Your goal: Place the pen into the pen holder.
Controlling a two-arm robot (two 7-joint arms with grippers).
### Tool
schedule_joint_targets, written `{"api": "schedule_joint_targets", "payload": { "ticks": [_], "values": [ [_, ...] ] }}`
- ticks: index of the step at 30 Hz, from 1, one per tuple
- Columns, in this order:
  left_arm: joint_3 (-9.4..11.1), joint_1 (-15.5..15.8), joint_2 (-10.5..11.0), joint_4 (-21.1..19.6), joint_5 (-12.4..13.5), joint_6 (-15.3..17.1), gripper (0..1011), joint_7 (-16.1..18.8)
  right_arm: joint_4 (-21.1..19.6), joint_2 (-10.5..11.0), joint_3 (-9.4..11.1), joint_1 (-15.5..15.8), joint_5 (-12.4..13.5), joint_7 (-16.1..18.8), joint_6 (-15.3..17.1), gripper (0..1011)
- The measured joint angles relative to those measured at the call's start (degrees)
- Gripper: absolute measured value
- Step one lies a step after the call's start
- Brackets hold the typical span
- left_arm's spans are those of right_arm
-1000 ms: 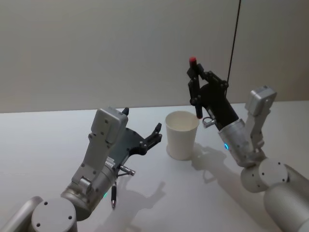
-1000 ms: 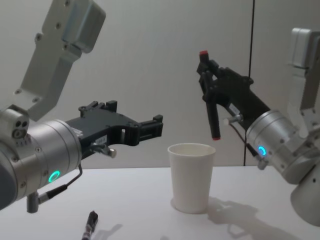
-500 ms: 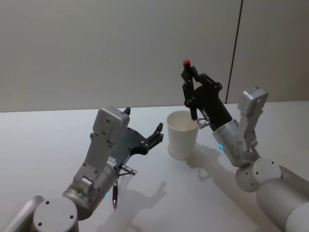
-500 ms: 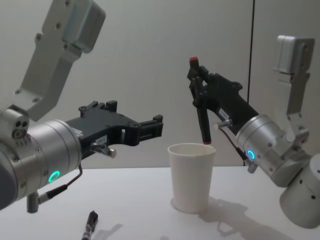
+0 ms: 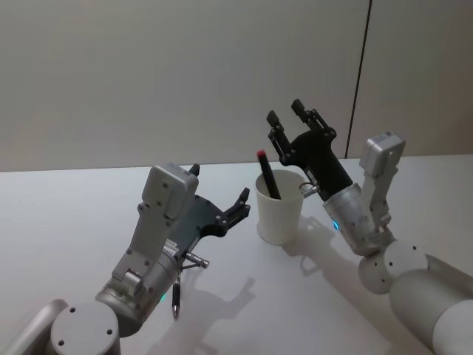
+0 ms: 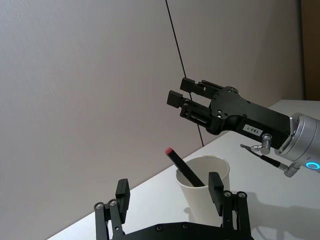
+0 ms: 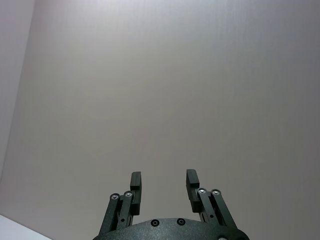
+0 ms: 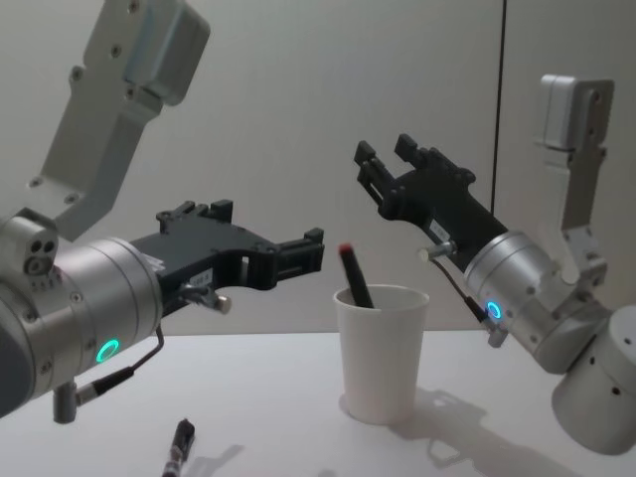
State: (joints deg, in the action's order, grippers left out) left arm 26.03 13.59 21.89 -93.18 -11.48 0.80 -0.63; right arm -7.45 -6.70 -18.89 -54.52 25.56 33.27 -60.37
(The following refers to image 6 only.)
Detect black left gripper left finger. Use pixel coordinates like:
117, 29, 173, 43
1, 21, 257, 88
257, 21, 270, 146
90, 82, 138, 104
94, 178, 131, 240

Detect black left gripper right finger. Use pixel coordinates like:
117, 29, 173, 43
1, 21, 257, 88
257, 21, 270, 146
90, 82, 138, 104
207, 171, 253, 237

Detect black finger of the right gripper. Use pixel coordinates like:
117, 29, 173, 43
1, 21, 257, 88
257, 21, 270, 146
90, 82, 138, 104
166, 90, 214, 129
180, 77, 225, 101

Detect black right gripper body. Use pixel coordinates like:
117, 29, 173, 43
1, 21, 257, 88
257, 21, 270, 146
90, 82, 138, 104
204, 85, 293, 151

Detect black pen red end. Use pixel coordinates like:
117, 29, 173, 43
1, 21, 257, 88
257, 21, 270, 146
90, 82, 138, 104
164, 147, 206, 188

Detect thin dark cable silver plugs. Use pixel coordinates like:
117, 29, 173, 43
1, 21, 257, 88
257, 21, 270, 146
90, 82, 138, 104
240, 133, 300, 179

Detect white paper cup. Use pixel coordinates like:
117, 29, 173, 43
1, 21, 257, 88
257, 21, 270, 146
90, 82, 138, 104
175, 155, 231, 223

